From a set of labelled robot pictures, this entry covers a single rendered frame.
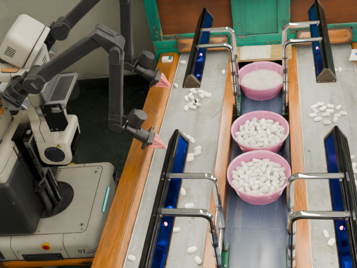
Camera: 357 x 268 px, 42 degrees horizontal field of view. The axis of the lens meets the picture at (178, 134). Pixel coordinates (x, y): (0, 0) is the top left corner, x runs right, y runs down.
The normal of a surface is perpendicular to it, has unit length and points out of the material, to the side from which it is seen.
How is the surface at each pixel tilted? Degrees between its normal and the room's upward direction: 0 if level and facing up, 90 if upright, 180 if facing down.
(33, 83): 91
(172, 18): 90
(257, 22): 90
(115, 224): 0
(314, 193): 0
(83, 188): 0
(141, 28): 90
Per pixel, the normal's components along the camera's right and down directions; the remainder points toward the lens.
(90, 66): -0.06, 0.66
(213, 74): -0.15, -0.75
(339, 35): -0.20, 0.29
